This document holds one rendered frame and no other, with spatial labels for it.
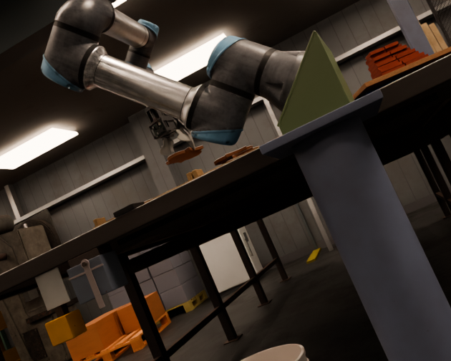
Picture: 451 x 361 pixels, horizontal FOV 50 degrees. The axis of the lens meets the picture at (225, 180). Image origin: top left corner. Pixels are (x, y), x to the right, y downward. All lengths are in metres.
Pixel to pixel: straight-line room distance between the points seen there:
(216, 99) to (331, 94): 0.28
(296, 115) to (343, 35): 6.43
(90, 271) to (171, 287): 5.20
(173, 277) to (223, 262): 0.71
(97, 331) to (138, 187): 3.03
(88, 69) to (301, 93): 0.53
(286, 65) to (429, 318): 0.62
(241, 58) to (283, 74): 0.11
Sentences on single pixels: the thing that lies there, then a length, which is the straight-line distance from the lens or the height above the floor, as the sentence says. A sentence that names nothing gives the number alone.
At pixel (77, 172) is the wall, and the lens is 8.48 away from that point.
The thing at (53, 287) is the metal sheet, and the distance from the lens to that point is 1.75.
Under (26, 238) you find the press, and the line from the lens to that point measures 7.75.
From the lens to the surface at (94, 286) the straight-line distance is 1.62.
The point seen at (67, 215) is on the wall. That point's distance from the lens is 8.60.
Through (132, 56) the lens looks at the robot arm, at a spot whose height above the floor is 1.38.
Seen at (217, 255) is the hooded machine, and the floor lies 0.54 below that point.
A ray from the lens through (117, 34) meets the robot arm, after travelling 1.47.
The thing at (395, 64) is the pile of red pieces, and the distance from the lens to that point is 2.34.
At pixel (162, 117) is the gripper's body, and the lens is 1.68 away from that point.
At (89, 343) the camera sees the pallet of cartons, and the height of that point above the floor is 0.26.
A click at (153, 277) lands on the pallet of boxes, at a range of 6.87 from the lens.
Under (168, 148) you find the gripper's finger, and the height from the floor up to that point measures 1.09.
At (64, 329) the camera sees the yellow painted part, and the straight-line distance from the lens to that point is 1.73.
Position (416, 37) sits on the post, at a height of 1.38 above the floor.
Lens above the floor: 0.72
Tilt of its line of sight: 6 degrees up
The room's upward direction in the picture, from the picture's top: 24 degrees counter-clockwise
